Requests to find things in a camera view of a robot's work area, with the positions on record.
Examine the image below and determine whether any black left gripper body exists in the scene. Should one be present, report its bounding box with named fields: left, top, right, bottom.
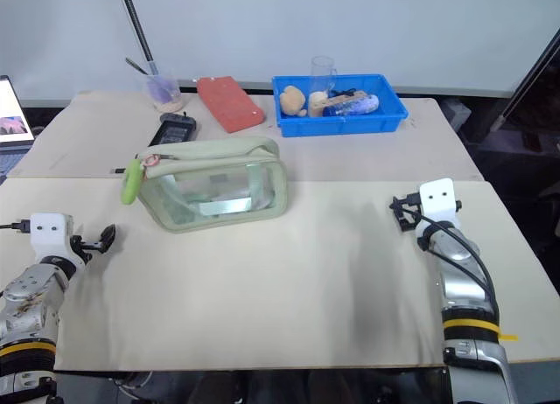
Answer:
left=68, top=234, right=95, bottom=264

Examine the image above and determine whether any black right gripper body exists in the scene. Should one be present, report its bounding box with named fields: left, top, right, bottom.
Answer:
left=401, top=192, right=463, bottom=233

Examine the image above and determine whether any green clear toiletry bag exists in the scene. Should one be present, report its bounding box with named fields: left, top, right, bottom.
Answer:
left=136, top=136, right=289, bottom=235

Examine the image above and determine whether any blue plastic bin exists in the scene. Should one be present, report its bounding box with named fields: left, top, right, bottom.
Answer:
left=271, top=73, right=410, bottom=139

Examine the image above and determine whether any black handheld device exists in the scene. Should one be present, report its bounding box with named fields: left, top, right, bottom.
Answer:
left=148, top=111, right=199, bottom=149

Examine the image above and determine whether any beige wooden block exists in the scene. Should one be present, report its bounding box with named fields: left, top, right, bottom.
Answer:
left=307, top=90, right=334, bottom=118

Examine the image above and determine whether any tan plush toy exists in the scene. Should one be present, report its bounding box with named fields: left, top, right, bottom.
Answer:
left=279, top=85, right=309, bottom=118

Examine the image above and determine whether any open laptop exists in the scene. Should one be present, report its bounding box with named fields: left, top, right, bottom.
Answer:
left=0, top=74, right=37, bottom=178

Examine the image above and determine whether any clear plastic cup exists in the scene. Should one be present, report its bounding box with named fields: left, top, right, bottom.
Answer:
left=310, top=55, right=340, bottom=93

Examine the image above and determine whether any glass beaker with purple brush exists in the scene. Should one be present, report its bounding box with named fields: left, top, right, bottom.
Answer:
left=144, top=73, right=184, bottom=114

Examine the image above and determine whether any black pen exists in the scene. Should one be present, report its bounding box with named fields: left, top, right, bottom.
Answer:
left=124, top=56, right=152, bottom=77

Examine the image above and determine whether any dark stand with pole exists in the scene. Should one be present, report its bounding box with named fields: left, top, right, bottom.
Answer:
left=493, top=26, right=560, bottom=135

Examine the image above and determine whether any red sponge block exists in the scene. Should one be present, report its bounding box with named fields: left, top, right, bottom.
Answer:
left=196, top=75, right=267, bottom=135

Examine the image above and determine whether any black metal rod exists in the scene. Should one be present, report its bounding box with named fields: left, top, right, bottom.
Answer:
left=115, top=0, right=159, bottom=75

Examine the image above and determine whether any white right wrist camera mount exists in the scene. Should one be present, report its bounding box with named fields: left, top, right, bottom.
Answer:
left=414, top=177, right=460, bottom=240

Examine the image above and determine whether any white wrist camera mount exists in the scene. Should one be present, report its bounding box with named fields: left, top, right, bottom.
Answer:
left=414, top=177, right=460, bottom=240
left=29, top=212, right=75, bottom=260

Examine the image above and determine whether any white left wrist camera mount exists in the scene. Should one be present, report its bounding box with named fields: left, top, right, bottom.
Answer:
left=29, top=212, right=75, bottom=260

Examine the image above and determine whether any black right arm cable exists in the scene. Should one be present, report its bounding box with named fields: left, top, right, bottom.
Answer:
left=404, top=207, right=501, bottom=322

